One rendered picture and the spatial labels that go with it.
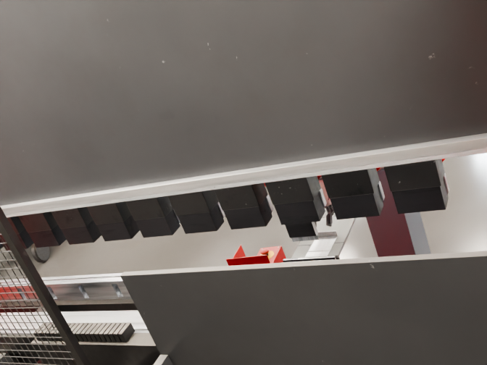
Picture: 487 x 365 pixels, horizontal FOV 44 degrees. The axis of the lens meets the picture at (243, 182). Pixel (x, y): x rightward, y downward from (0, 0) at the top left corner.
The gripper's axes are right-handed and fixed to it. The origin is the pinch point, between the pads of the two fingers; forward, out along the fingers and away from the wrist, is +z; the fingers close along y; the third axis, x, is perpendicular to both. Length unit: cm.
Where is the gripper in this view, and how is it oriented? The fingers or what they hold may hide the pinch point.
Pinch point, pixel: (321, 221)
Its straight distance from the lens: 222.8
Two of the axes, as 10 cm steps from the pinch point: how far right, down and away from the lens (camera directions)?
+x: 5.5, 1.7, 8.2
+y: 8.4, -1.0, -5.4
